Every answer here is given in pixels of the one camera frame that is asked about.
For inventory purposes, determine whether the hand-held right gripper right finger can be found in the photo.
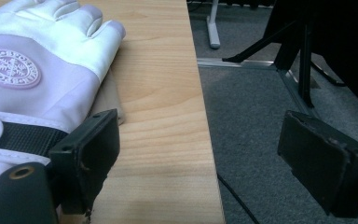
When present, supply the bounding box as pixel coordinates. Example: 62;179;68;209
276;109;358;219

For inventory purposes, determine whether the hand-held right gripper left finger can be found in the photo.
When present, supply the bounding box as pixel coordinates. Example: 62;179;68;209
48;108;121;216

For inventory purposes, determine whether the white glove with round emblem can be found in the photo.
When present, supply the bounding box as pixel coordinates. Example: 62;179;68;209
0;0;127;203

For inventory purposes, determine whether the black tripod stand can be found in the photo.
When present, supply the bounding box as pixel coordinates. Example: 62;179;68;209
221;12;347;108

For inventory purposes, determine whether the white metal desk leg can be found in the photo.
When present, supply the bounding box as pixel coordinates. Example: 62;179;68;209
206;0;222;50

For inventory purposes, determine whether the black floor cable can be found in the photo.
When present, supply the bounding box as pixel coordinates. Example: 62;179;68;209
216;173;262;224

